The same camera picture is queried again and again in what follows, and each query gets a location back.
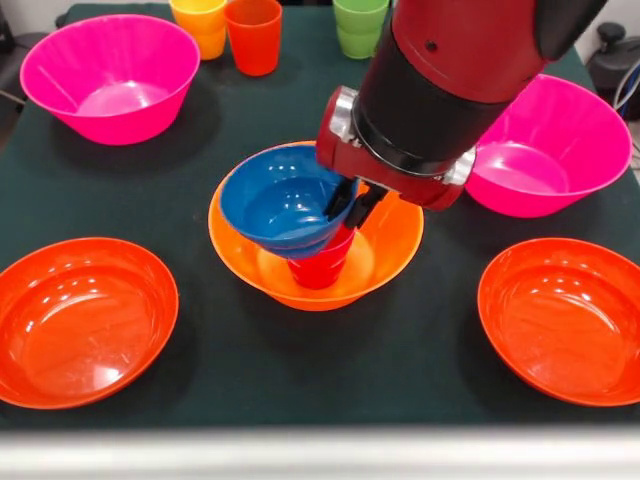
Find pink large bowl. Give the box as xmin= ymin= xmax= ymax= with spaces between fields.
xmin=19 ymin=13 xmax=201 ymax=146
xmin=463 ymin=73 xmax=634 ymax=218

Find grey hose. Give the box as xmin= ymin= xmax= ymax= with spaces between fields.
xmin=613 ymin=59 xmax=640 ymax=114

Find red-orange plastic cup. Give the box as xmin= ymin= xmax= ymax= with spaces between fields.
xmin=224 ymin=0 xmax=284 ymax=78

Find green plastic cup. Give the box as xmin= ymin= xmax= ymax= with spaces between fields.
xmin=332 ymin=0 xmax=391 ymax=61

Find crimson plastic cup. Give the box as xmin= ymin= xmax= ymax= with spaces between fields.
xmin=287 ymin=224 xmax=357 ymax=290

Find yellow plastic cup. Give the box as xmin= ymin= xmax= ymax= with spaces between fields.
xmin=168 ymin=0 xmax=229 ymax=61

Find orange large bowl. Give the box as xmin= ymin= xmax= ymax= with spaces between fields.
xmin=207 ymin=140 xmax=425 ymax=312

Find dark green tablecloth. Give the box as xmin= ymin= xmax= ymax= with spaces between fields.
xmin=0 ymin=2 xmax=640 ymax=431

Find blue small bowl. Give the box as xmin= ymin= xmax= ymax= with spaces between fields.
xmin=219 ymin=148 xmax=360 ymax=260

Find black pedestal foot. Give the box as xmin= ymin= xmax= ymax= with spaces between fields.
xmin=585 ymin=22 xmax=640 ymax=107
xmin=0 ymin=9 xmax=51 ymax=106

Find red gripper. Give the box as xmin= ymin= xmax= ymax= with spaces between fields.
xmin=314 ymin=84 xmax=479 ymax=231

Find red shallow bowl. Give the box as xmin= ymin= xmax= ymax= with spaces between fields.
xmin=477 ymin=237 xmax=640 ymax=408
xmin=0 ymin=237 xmax=180 ymax=411

